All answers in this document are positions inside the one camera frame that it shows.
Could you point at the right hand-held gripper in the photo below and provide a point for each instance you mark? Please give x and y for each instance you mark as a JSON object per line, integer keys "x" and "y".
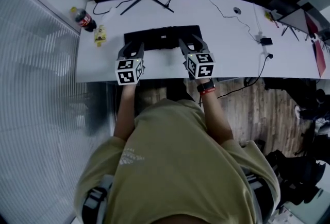
{"x": 205, "y": 71}

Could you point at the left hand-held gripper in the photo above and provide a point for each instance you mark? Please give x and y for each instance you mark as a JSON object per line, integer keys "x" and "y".
{"x": 126, "y": 77}

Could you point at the black keyboard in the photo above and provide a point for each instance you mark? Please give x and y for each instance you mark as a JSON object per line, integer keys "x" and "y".
{"x": 162, "y": 33}

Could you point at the person's right forearm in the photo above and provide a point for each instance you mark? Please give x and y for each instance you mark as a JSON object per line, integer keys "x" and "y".
{"x": 216, "y": 117}

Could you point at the person's left forearm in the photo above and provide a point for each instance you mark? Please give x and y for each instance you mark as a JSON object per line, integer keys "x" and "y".
{"x": 126, "y": 112}

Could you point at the yellow snack packet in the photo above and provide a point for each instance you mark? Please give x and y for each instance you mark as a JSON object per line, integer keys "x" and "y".
{"x": 100, "y": 35}

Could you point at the black smartwatch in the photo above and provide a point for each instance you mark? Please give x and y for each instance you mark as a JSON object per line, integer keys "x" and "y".
{"x": 206, "y": 85}

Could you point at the red wristband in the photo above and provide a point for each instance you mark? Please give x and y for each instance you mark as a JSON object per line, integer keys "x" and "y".
{"x": 208, "y": 91}

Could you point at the black monitor stand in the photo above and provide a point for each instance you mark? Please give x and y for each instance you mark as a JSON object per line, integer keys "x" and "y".
{"x": 154, "y": 0}

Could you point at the dark cola bottle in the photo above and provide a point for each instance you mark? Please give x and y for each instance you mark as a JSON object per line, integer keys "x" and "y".
{"x": 85, "y": 20}

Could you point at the black power adapter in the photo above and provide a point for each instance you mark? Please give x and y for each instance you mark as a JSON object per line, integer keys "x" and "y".
{"x": 266, "y": 41}

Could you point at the small yellow packet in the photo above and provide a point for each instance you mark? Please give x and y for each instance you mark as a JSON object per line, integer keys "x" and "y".
{"x": 269, "y": 16}

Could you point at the black side monitor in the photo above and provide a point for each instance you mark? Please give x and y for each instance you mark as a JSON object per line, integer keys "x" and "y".
{"x": 296, "y": 19}

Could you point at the black office chair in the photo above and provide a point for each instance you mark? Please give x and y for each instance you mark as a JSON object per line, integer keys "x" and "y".
{"x": 294, "y": 89}
{"x": 296, "y": 176}

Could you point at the olive t-shirt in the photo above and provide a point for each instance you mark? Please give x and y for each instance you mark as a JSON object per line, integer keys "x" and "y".
{"x": 175, "y": 166}

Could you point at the red folder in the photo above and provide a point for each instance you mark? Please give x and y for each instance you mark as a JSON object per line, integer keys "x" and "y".
{"x": 319, "y": 58}

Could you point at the black wall plug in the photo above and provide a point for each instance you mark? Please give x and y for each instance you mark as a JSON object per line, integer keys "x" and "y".
{"x": 269, "y": 56}

